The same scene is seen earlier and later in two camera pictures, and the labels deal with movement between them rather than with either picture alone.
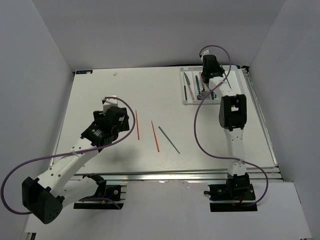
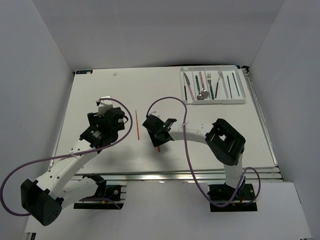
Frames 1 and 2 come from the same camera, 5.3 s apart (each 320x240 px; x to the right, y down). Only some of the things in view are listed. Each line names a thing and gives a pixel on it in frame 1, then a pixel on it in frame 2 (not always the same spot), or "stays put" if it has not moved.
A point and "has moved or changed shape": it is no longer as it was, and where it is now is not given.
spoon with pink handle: (204, 93) stays put
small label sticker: (84, 71) stays put
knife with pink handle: (189, 83) stays put
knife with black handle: (185, 92) stays put
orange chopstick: (137, 125) stays put
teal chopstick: (226, 76) to (235, 82)
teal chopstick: (169, 139) has moved or changed shape
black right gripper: (221, 70) to (155, 142)
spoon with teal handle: (200, 96) stays put
